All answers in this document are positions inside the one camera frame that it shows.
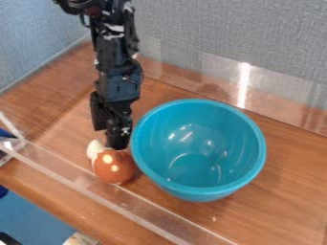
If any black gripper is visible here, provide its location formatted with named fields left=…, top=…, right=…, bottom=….
left=90, top=63, right=143, bottom=150

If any brown white toy mushroom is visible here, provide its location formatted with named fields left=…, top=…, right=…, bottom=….
left=87, top=140, right=136, bottom=185

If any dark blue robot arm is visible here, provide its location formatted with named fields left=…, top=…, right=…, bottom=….
left=52, top=0, right=143, bottom=150

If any blue plastic bowl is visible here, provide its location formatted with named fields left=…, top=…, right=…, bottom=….
left=131, top=99, right=267, bottom=202

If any clear acrylic front barrier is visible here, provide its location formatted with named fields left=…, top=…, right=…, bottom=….
left=0, top=112, right=238, bottom=245

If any clear acrylic barrier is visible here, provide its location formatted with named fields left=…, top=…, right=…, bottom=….
left=140, top=36, right=327, bottom=137
left=0, top=34, right=91, bottom=95
left=0, top=112, right=238, bottom=245

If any clear acrylic left barrier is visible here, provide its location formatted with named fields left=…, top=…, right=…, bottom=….
left=0, top=34, right=91, bottom=95

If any clear acrylic back barrier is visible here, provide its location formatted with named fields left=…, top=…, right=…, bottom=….
left=140, top=36, right=327, bottom=137

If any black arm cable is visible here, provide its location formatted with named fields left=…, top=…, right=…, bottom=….
left=123, top=63, right=146, bottom=85

